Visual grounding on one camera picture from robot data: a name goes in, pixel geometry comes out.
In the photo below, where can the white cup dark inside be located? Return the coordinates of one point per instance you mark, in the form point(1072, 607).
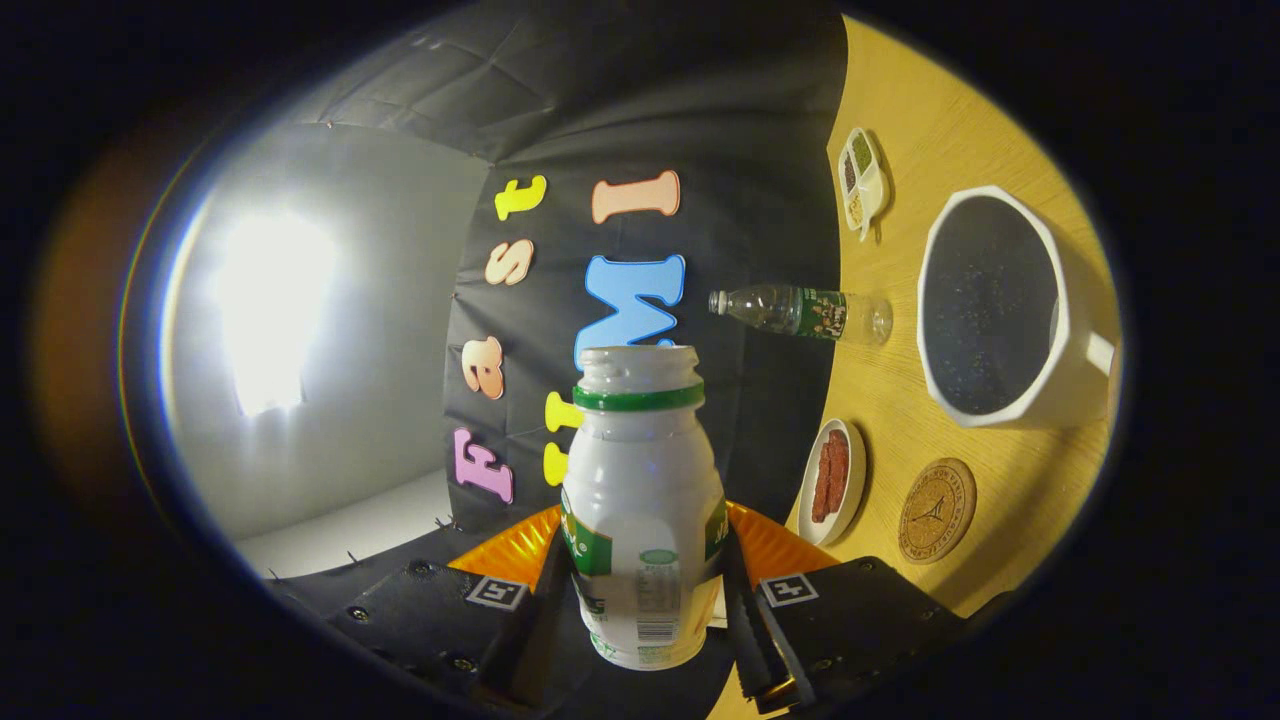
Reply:
point(1075, 370)

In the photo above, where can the clear plastic water bottle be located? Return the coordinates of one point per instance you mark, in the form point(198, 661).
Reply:
point(810, 312)

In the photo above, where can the white divided dish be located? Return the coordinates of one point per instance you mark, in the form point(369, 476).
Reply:
point(876, 185)

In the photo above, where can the dark red beans pile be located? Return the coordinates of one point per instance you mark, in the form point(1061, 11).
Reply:
point(850, 172)

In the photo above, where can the wooden table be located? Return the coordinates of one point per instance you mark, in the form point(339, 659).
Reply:
point(900, 400)

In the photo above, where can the red sausage strips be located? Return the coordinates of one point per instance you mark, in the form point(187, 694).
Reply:
point(830, 478)

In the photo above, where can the green beans pile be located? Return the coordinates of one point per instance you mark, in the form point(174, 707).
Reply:
point(861, 152)

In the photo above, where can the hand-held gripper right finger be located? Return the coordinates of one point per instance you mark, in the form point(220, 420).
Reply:
point(748, 630)

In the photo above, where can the black backdrop cloth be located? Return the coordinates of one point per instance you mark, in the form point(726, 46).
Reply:
point(760, 150)

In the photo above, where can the white juice bottle green label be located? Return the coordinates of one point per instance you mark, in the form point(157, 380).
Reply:
point(640, 480)

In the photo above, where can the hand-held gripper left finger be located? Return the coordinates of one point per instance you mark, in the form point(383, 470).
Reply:
point(440, 615)

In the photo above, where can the bright ceiling light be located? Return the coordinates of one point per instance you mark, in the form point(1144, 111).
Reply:
point(270, 300)

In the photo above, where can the round cork coaster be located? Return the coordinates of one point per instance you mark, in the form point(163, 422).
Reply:
point(937, 510)

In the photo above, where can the round white plate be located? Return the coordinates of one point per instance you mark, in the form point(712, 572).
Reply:
point(855, 480)

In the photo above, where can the yellow beans pile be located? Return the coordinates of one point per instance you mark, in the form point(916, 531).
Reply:
point(855, 209)

